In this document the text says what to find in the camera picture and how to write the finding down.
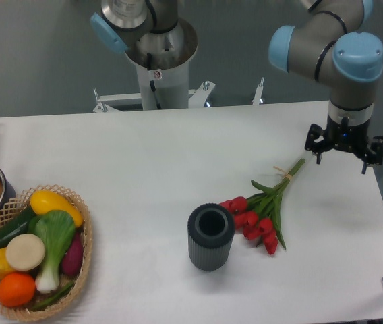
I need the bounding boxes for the black cable on pedestal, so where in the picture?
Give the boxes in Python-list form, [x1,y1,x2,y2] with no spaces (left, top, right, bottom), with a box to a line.
[146,53,162,110]

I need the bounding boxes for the green chili pepper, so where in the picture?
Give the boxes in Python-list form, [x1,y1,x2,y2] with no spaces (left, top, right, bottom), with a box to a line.
[30,281,75,311]

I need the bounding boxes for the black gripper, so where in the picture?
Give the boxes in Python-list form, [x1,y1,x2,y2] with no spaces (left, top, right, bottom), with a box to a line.
[305,117,383,174]

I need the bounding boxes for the purple sweet potato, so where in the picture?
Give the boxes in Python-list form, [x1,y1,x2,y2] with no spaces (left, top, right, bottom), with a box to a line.
[61,233,84,276]

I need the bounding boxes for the red tulip bouquet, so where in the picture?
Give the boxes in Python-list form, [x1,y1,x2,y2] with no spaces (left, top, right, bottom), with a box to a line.
[220,158,305,256]

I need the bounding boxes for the woven wicker basket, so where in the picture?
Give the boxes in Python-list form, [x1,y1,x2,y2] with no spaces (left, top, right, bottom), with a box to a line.
[0,185,92,321]

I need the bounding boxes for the white metal base frame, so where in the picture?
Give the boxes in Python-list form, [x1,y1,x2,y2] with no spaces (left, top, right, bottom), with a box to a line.
[92,77,265,113]

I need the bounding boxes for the dark green cucumber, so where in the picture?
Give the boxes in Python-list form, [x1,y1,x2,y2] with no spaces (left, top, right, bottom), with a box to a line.
[0,206,36,249]

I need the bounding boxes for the beige round disc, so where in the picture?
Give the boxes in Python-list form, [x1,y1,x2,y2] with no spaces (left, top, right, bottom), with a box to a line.
[5,234,45,271]

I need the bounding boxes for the dark grey ribbed vase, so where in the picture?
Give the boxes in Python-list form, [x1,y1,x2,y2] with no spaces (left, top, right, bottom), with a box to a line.
[187,203,235,271]

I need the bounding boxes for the green bok choy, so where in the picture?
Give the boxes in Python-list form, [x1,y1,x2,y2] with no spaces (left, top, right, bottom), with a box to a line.
[29,210,76,294]

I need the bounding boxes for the orange fruit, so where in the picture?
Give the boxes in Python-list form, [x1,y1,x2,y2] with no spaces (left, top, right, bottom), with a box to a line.
[0,272,36,307]

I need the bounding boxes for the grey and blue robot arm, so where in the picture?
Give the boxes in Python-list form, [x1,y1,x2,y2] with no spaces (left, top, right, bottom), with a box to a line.
[90,1,383,166]

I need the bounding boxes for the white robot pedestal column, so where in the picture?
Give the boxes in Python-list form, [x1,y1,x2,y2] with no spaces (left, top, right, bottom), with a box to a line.
[126,18,198,111]

